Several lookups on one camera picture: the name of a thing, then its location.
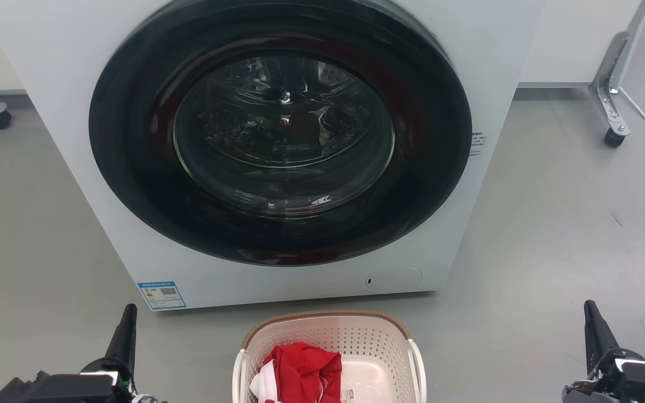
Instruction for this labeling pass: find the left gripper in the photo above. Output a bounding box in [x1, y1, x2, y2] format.
[0, 304, 158, 403]

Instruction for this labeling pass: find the cream perforated laundry basket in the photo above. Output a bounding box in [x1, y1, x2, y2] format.
[232, 310, 427, 403]

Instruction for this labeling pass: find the white front-load washing machine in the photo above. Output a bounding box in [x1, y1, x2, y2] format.
[0, 0, 545, 312]

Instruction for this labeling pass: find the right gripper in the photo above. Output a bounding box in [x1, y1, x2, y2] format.
[562, 301, 645, 403]

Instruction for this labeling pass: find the blue energy label sticker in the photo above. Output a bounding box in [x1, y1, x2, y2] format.
[137, 281, 187, 311]

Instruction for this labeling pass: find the silver metal stand leg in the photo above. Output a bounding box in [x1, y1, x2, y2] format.
[588, 0, 645, 138]

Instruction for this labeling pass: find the white garment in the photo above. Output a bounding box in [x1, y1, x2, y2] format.
[249, 360, 278, 403]

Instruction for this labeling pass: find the black round washer door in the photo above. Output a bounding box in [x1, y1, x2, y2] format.
[88, 0, 473, 267]

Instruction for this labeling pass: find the red garment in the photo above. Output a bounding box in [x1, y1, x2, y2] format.
[261, 342, 343, 403]

